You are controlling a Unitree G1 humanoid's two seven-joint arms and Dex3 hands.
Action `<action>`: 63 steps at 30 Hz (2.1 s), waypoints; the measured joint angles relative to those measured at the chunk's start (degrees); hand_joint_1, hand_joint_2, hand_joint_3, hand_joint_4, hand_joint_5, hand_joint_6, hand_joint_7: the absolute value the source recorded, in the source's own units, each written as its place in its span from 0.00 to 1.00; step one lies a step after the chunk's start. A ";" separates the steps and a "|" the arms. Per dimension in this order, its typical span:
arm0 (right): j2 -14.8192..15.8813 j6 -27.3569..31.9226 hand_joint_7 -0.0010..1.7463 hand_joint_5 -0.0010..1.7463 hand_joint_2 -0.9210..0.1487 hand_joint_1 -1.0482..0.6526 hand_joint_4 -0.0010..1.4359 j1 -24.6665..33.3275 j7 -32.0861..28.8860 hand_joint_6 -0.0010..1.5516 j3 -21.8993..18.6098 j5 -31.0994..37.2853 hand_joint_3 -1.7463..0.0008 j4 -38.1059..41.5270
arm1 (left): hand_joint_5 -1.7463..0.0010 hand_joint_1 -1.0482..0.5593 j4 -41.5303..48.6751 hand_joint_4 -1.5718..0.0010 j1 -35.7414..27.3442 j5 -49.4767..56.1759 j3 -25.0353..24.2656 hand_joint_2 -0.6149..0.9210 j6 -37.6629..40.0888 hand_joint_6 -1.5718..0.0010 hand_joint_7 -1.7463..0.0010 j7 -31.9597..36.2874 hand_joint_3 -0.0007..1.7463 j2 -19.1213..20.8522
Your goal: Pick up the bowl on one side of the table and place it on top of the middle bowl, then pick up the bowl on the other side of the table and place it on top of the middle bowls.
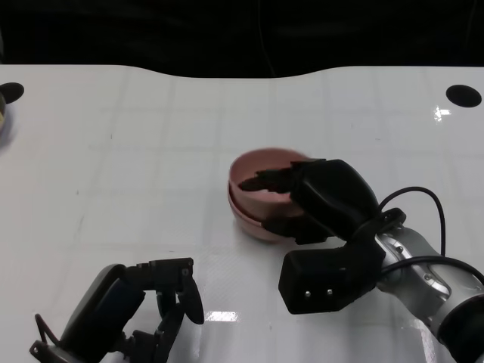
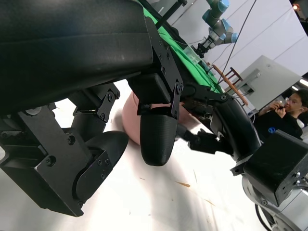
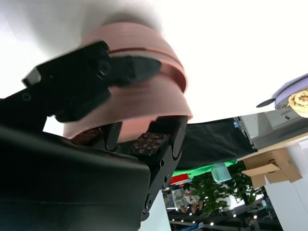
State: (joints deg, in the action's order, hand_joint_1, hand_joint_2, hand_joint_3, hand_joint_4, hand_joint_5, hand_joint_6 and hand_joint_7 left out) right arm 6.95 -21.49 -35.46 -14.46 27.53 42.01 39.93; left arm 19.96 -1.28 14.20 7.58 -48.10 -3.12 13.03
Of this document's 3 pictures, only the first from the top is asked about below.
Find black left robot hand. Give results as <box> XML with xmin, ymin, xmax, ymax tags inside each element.
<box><xmin>60</xmin><ymin>258</ymin><xmax>205</xmax><ymax>363</ymax></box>

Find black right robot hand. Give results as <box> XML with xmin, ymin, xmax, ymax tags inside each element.
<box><xmin>238</xmin><ymin>158</ymin><xmax>381</xmax><ymax>245</ymax></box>

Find pink plastic bowl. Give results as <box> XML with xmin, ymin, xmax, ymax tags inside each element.
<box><xmin>228</xmin><ymin>187</ymin><xmax>265</xmax><ymax>229</ymax></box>
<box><xmin>234</xmin><ymin>213</ymin><xmax>284</xmax><ymax>243</ymax></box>
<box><xmin>228</xmin><ymin>148</ymin><xmax>308</xmax><ymax>223</ymax></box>

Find black round table grommet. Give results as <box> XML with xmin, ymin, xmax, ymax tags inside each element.
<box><xmin>0</xmin><ymin>82</ymin><xmax>25</xmax><ymax>103</ymax></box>
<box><xmin>445</xmin><ymin>84</ymin><xmax>482</xmax><ymax>109</ymax></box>

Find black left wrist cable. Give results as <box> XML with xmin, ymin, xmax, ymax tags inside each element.
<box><xmin>34</xmin><ymin>313</ymin><xmax>61</xmax><ymax>345</ymax></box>

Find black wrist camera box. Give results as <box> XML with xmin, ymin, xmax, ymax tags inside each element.
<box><xmin>278</xmin><ymin>241</ymin><xmax>386</xmax><ymax>315</ymax></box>

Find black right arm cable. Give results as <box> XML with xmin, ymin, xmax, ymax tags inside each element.
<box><xmin>377</xmin><ymin>186</ymin><xmax>484</xmax><ymax>290</ymax></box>

